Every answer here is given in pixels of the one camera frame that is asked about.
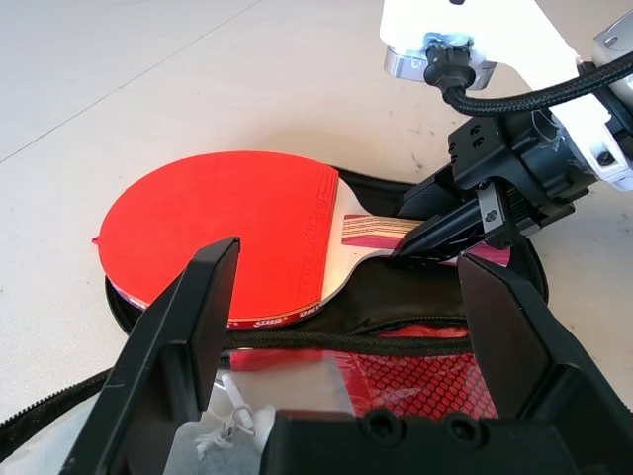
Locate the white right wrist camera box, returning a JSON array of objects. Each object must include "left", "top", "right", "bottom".
[{"left": 378, "top": 0, "right": 633, "bottom": 194}]

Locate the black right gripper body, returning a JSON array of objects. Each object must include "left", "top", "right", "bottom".
[{"left": 447, "top": 111, "right": 592, "bottom": 248}]

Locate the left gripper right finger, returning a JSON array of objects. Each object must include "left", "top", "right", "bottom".
[{"left": 457, "top": 254, "right": 633, "bottom": 475}]

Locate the red ping-pong paddle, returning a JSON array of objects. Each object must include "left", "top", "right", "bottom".
[{"left": 92, "top": 151, "right": 513, "bottom": 331}]

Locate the black red paddle case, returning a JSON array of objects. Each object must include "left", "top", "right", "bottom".
[{"left": 0, "top": 165, "right": 550, "bottom": 475}]

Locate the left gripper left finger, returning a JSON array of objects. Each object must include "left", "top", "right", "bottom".
[{"left": 61, "top": 236, "right": 242, "bottom": 475}]

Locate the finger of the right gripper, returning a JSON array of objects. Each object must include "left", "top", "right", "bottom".
[
  {"left": 399, "top": 165, "right": 467, "bottom": 223},
  {"left": 389, "top": 201, "right": 490, "bottom": 269}
]

